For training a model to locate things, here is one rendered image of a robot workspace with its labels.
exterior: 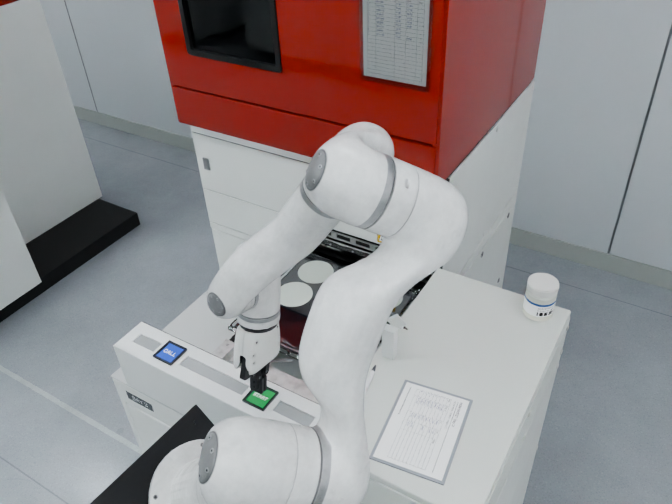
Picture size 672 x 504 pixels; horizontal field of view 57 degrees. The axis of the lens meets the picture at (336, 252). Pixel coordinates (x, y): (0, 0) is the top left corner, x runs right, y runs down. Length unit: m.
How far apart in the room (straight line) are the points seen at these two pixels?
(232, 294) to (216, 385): 0.38
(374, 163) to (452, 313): 0.83
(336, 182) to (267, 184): 1.11
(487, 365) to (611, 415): 1.32
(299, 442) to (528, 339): 0.78
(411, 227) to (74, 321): 2.57
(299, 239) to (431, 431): 0.49
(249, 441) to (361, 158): 0.37
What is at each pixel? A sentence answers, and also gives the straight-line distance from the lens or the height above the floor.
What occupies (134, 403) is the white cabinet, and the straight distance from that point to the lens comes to 1.73.
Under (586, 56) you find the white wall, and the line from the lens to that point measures 2.91.
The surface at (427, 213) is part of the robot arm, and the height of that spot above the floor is 1.57.
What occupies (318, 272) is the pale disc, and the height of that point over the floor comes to 0.90.
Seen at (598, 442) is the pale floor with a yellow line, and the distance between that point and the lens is 2.61.
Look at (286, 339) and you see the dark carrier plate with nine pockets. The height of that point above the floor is 0.90.
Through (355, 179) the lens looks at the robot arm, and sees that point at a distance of 0.74.
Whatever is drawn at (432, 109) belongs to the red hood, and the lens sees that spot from 1.39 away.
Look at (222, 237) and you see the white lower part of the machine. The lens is 2.11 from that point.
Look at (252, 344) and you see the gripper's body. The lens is 1.22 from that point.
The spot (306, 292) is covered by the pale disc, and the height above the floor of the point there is 0.90.
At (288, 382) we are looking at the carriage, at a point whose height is 0.88.
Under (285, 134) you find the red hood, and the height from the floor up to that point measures 1.28.
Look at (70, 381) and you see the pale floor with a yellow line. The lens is 2.94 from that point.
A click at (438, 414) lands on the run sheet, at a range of 1.32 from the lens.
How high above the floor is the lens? 2.01
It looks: 38 degrees down
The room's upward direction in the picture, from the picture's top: 3 degrees counter-clockwise
